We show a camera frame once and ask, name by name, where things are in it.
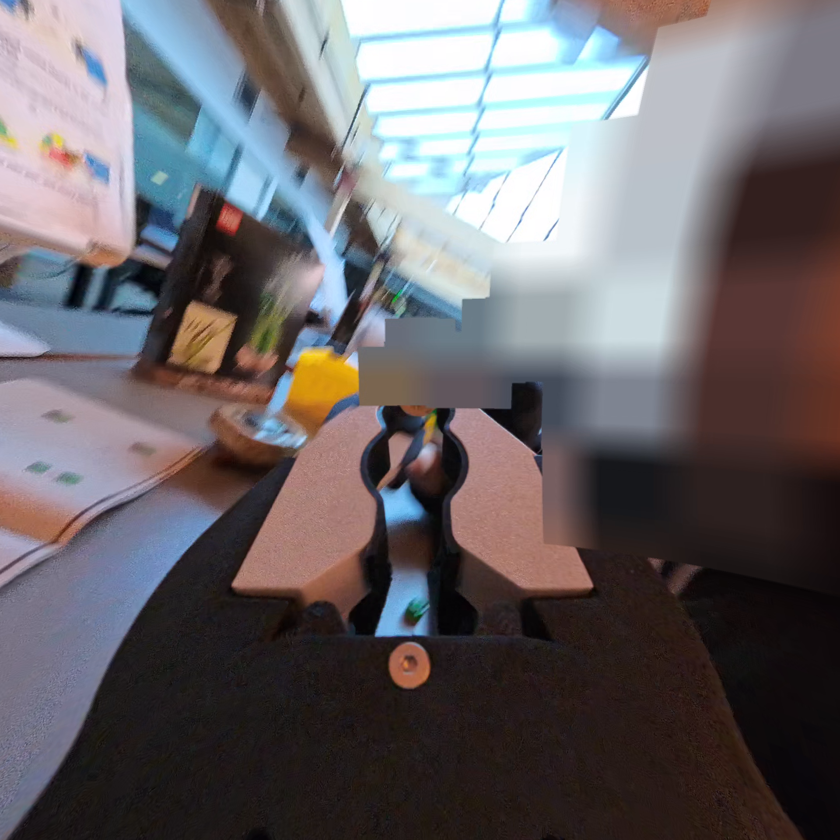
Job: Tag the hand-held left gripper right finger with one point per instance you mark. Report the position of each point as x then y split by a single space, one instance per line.
505 525

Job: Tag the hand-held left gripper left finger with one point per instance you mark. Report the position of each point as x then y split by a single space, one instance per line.
308 518

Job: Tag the yellow storage bin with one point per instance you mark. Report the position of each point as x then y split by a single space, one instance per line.
321 384

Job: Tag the grey desk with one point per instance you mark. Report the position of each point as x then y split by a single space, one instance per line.
131 590

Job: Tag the brown brick pot model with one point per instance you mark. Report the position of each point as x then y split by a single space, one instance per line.
256 439

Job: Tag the green round brick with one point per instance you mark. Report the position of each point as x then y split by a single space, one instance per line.
415 610

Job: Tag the open instruction booklet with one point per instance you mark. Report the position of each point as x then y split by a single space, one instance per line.
79 459

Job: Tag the black toy set box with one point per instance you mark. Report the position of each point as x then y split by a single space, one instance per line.
216 275

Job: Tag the printed instruction sheet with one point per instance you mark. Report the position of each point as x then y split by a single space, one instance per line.
59 131

